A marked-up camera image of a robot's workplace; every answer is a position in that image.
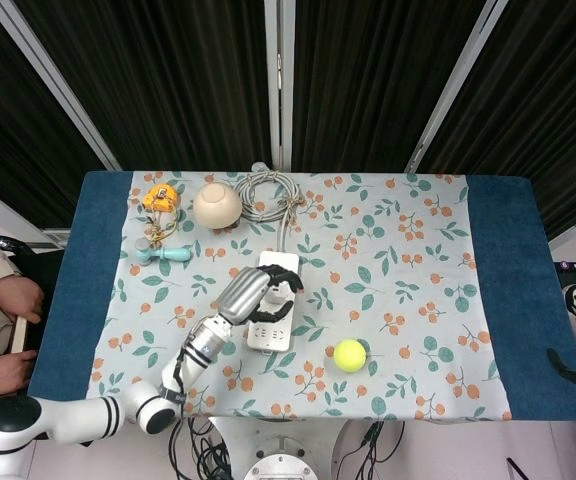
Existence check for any person left hand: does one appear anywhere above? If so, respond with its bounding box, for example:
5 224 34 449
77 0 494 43
0 273 47 325

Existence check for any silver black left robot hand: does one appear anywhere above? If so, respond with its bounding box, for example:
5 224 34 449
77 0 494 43
215 263 305 326

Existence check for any person right hand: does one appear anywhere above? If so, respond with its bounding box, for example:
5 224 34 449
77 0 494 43
0 348 39 404

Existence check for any white cube charger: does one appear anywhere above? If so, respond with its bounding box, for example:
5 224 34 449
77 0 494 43
262 282 294 311

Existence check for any silver white robot base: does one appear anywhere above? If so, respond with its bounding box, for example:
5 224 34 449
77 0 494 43
207 417 374 480

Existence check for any white power strip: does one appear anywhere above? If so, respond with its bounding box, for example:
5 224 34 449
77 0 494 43
245 250 302 354

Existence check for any wooden board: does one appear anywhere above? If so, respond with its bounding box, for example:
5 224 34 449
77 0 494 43
7 314 29 354

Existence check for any blue table cover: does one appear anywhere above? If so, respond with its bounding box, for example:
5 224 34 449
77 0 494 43
24 170 576 422

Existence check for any teal toy hammer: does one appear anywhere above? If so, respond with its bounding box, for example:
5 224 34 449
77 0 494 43
134 237 191 266

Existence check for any beige upturned bowl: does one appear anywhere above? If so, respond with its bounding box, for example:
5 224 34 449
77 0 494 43
192 181 243 230

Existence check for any yellow tennis ball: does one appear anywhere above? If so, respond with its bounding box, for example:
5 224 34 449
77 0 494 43
332 338 368 374

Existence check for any floral printed tablecloth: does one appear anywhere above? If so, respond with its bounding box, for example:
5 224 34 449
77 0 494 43
84 170 514 422

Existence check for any black pleated curtain panel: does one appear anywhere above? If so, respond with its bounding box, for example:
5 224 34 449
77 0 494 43
291 0 489 174
0 0 107 229
12 0 272 171
417 0 576 241

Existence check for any grey coiled power cable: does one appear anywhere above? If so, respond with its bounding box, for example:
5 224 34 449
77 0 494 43
232 161 307 254

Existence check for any black floor cable bundle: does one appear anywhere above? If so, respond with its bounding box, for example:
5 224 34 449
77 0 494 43
355 420 407 480
167 417 242 480

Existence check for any white metal frame post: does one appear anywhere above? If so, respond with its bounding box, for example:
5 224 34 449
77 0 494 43
405 0 510 174
263 0 297 172
0 0 122 172

